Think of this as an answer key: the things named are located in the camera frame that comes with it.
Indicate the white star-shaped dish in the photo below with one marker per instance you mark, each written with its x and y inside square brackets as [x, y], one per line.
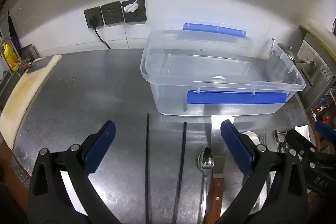
[302, 129]

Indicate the metal spoon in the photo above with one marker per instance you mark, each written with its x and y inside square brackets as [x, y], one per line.
[206, 159]

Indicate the cream cutting board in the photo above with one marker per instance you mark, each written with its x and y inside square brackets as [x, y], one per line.
[23, 92]

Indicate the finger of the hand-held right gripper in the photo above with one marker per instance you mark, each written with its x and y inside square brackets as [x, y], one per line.
[325, 130]
[299, 140]

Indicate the dark wall socket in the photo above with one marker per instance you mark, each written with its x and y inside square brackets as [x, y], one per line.
[136, 16]
[95, 12]
[113, 13]

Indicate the metal peeler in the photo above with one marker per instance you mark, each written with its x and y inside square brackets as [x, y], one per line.
[281, 134]

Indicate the purple cloth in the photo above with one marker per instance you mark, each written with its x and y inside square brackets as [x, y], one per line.
[13, 35]

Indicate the white ceramic spoon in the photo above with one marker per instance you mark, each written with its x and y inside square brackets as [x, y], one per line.
[252, 136]

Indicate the stainless steel appliance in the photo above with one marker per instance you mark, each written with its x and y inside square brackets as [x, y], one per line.
[315, 77]

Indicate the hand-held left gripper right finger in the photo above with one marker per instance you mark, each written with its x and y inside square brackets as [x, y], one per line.
[237, 148]

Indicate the black chopstick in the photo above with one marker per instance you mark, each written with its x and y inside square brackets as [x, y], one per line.
[181, 161]
[147, 161]

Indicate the stainless steel kettle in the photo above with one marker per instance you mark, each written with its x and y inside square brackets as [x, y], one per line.
[287, 52]

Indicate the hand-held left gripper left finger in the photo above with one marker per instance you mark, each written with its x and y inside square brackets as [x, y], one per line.
[101, 148]

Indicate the cream plastic lid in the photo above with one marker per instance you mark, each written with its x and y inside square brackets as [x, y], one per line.
[320, 32]

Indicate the small metal box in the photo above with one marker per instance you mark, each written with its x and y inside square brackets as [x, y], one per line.
[29, 52]

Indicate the yellow bottle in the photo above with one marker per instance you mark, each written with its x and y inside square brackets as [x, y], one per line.
[9, 56]

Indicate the grey flat pad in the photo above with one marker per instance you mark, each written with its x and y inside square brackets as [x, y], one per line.
[38, 65]

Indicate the metal fork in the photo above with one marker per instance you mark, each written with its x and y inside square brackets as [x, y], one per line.
[263, 140]

